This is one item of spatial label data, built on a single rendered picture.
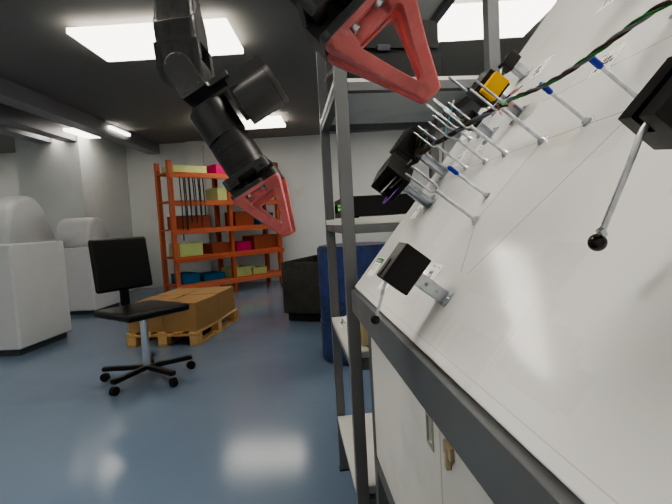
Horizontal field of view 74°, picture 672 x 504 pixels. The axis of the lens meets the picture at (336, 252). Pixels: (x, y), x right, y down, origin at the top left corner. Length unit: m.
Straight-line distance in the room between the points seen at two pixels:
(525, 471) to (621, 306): 0.15
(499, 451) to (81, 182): 7.66
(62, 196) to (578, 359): 7.84
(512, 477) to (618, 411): 0.10
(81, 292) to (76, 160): 2.19
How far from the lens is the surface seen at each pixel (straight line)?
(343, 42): 0.32
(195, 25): 0.67
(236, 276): 7.41
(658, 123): 0.39
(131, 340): 4.60
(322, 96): 1.88
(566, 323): 0.45
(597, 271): 0.46
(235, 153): 0.61
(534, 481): 0.38
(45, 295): 5.19
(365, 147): 8.44
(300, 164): 8.41
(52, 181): 8.11
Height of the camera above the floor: 1.05
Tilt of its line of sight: 4 degrees down
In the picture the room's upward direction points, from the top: 3 degrees counter-clockwise
